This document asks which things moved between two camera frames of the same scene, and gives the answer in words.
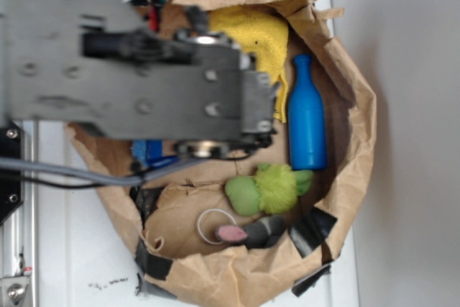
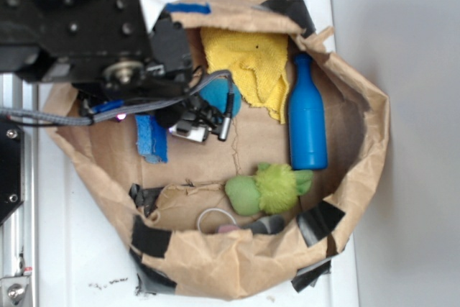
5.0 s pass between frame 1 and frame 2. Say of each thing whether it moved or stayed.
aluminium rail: stayed
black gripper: moved
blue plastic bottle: stayed
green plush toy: stayed
